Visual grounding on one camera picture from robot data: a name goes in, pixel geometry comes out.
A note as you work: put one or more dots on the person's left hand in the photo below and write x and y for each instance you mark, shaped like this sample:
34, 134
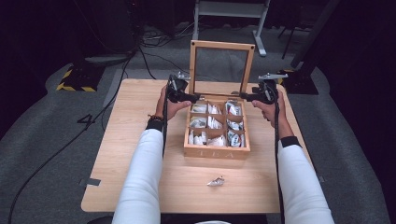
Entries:
165, 109

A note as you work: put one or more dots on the black yellow striped base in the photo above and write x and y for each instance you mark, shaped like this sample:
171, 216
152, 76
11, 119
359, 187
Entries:
79, 77

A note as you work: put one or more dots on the person's right hand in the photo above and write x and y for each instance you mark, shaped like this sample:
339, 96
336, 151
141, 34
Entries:
275, 113

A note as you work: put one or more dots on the group of tea packets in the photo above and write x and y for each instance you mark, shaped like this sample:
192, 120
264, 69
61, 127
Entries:
214, 123

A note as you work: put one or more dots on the black slanted stand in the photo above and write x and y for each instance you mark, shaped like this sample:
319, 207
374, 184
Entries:
306, 56

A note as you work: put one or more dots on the wooden tea box with lid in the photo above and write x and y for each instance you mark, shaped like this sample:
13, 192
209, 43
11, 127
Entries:
214, 152

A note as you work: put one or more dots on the single silver tea bag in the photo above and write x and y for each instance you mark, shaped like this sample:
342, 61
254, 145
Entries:
216, 181

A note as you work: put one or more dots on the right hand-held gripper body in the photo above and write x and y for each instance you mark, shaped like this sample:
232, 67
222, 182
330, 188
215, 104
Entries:
266, 91

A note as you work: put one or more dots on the dark stand with grey base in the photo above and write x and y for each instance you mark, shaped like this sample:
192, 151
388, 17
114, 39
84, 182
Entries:
109, 37

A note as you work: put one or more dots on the white metal stand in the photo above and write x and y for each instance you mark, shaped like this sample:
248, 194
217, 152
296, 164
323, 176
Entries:
229, 9

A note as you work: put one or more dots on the grey tape strip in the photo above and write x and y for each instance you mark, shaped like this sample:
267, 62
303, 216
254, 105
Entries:
91, 182

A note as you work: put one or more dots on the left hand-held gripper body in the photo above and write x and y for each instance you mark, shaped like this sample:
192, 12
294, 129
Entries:
176, 90

